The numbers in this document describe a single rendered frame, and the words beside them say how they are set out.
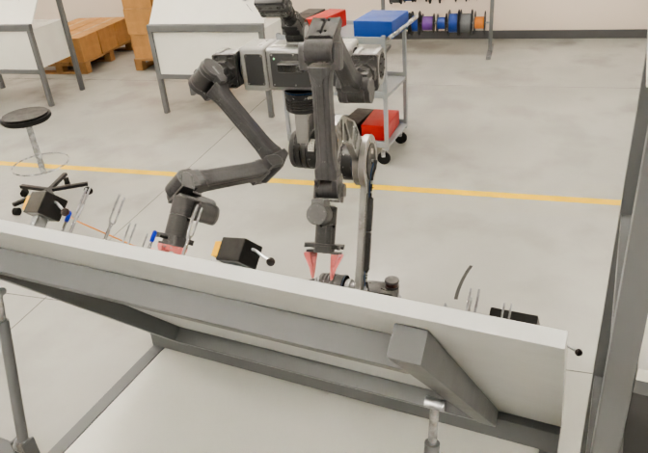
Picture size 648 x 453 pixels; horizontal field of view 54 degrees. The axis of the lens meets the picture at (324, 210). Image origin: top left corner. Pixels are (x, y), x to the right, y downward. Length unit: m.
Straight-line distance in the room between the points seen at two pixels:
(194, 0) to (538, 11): 4.19
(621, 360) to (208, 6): 5.61
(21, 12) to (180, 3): 1.88
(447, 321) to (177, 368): 1.37
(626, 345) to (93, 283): 0.76
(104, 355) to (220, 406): 1.68
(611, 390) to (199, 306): 0.57
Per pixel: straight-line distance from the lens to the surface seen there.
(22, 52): 7.52
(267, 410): 1.77
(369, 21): 4.61
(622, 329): 0.88
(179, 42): 6.28
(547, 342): 0.65
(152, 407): 1.86
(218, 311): 0.91
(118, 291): 1.01
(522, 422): 1.64
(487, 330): 0.65
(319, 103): 1.67
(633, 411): 1.35
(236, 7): 6.07
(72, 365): 3.43
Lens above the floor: 2.05
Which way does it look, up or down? 28 degrees down
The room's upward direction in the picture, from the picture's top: 5 degrees counter-clockwise
